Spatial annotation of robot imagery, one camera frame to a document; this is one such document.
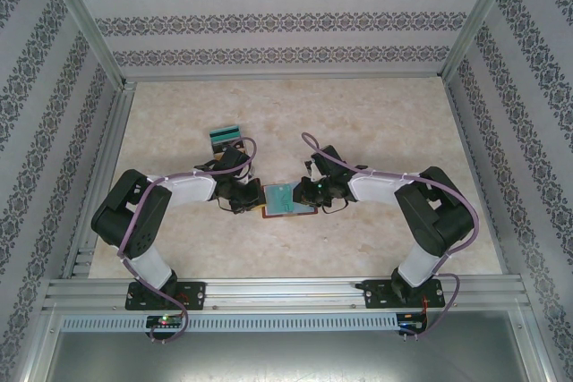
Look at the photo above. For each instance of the brown leather card holder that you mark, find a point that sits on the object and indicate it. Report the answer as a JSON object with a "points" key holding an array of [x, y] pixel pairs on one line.
{"points": [[309, 210]]}

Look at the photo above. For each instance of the teal VIP card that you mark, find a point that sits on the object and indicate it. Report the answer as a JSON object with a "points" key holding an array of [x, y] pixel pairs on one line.
{"points": [[279, 198]]}

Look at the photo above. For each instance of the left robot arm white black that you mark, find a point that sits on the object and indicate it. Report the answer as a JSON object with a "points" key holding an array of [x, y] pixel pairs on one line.
{"points": [[134, 221]]}

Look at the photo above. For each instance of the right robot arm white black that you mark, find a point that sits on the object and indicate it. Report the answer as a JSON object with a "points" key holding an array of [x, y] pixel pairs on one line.
{"points": [[438, 216]]}

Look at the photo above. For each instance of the gold card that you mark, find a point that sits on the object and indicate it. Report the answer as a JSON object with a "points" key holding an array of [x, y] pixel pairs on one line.
{"points": [[218, 156]]}

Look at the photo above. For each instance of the black VIP card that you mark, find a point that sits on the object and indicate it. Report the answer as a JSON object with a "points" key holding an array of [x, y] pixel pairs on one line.
{"points": [[221, 146]]}

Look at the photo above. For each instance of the teal card with black stripe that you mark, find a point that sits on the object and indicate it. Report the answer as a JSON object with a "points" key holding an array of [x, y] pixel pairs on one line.
{"points": [[226, 133]]}

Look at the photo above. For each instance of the small controller board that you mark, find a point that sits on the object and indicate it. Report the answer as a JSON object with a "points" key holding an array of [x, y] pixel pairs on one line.
{"points": [[412, 324], [165, 321]]}

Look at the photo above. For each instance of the grey metal panel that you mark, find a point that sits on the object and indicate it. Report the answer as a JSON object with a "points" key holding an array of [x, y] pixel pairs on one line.
{"points": [[286, 359]]}

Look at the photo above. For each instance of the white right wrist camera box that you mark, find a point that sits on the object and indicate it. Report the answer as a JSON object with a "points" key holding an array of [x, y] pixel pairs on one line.
{"points": [[309, 168]]}

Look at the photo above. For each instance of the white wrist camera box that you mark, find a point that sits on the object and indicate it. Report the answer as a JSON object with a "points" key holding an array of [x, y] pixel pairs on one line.
{"points": [[249, 175], [309, 168]]}

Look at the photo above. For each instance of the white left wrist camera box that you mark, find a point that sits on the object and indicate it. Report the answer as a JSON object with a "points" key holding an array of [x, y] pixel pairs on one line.
{"points": [[249, 175]]}

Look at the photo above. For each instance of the aluminium mounting rail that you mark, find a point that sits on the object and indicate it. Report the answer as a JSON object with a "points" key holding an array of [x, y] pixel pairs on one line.
{"points": [[286, 292]]}

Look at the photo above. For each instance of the aluminium frame cross beam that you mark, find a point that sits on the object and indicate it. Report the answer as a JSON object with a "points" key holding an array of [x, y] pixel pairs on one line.
{"points": [[286, 78]]}

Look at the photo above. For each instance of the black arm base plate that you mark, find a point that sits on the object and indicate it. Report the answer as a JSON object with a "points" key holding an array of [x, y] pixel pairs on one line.
{"points": [[197, 294], [380, 294]]}

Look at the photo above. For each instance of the aluminium frame post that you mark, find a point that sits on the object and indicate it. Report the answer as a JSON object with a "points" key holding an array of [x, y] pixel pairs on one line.
{"points": [[481, 11], [80, 11]]}

